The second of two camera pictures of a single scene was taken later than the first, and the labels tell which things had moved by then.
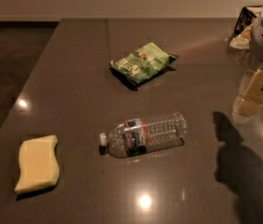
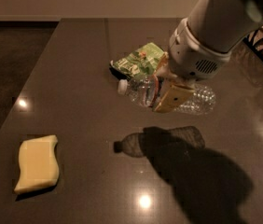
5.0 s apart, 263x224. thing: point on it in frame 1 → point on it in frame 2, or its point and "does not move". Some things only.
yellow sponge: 40,166 does not move
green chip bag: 138,64 does not move
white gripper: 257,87 → 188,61
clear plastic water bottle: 141,135 → 144,91
